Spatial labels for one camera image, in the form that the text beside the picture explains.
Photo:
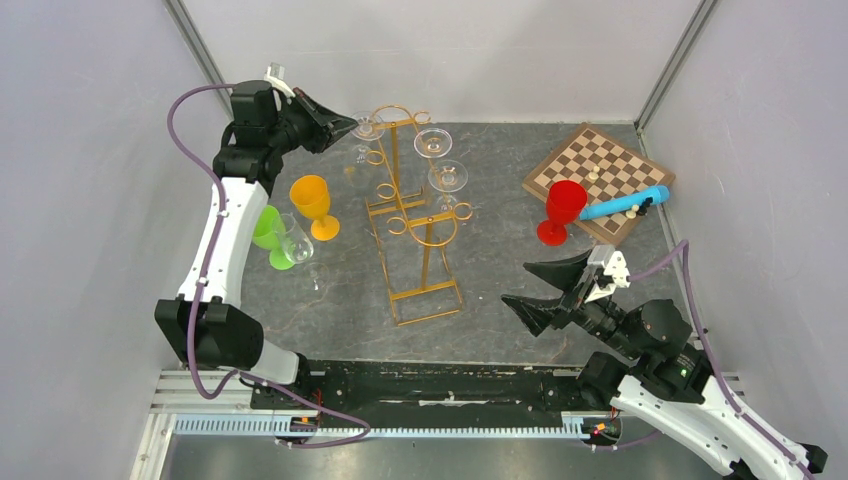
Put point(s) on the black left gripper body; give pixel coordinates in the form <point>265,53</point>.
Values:
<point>297,127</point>

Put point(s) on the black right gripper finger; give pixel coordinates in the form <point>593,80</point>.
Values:
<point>567,274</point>
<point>538,315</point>

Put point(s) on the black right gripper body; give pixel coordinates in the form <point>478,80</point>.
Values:
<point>601,317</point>

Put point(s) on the clear wine glass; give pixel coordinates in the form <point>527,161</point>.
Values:
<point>446,177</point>
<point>433,143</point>
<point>365,154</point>
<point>296,249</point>

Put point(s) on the orange wine glass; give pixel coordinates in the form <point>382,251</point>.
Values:
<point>310,196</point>

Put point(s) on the red wine glass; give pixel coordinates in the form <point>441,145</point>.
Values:
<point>562,208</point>

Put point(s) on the green wine glass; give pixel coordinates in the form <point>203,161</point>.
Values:
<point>266,236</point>

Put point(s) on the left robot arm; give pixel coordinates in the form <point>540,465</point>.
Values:
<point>203,322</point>

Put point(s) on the wooden chessboard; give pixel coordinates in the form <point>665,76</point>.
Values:
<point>616,184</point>

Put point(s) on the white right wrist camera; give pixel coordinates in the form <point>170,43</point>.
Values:
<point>608,272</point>

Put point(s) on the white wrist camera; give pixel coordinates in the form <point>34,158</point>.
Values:
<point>608,272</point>
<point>274,75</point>

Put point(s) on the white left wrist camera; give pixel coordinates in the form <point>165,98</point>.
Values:
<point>274,75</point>

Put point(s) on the gold wire glass rack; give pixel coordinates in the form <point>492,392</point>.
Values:
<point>431,222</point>

